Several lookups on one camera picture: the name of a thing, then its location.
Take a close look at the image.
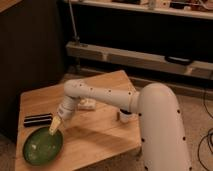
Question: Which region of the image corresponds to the white cylindrical wrist gripper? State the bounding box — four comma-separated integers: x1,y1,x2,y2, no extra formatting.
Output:
49,96,79,135

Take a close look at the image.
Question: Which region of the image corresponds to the white plastic bottle lying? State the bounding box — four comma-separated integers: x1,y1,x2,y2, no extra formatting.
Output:
77,98,96,110

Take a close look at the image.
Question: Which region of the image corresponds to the green ceramic bowl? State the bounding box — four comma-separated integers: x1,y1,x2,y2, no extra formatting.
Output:
22,127,63,166

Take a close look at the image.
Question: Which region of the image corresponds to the long wooden shelf beam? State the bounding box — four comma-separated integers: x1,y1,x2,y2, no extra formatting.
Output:
66,42,213,80

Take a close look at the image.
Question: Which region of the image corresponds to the white cup with blue ball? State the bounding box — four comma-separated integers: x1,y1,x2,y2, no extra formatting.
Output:
119,110,132,123

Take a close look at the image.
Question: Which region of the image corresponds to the wooden folding table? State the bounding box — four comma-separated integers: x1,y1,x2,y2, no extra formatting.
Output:
14,69,143,171

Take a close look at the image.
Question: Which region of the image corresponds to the black handle on beam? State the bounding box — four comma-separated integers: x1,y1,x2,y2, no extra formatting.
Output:
164,56,193,66

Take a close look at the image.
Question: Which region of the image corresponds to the upper wooden shelf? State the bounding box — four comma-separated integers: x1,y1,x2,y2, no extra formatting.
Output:
63,0,213,20

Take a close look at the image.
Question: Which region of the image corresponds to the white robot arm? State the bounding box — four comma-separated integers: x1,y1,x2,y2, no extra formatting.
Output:
49,79,192,171

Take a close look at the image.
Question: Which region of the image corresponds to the black cable on floor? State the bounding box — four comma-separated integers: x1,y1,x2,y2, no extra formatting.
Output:
197,89,213,171

